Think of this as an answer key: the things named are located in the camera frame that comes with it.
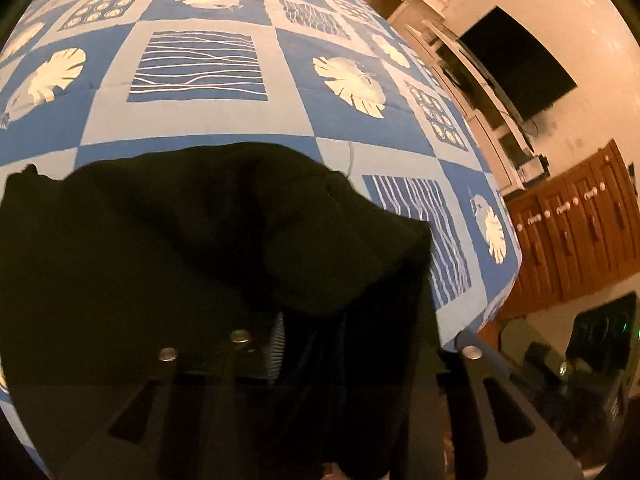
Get white television stand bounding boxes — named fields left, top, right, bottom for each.
left=400, top=19, right=551, bottom=197

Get small white device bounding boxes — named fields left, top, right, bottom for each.
left=517, top=156, right=549, bottom=184

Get blue leaf-patterned bedsheet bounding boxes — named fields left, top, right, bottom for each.
left=0, top=0, right=524, bottom=478

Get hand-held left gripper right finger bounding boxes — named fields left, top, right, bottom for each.
left=436, top=343, right=589, bottom=480

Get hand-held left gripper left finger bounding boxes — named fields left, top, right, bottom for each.
left=57, top=310, right=289, bottom=480

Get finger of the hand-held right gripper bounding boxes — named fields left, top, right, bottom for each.
left=501, top=318, right=572, bottom=402

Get black flat television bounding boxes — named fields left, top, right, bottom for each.
left=457, top=6, right=579, bottom=124

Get brown wooden cabinet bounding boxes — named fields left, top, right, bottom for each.
left=499, top=139, right=640, bottom=319

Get black pants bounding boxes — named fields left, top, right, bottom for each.
left=0, top=141, right=451, bottom=480

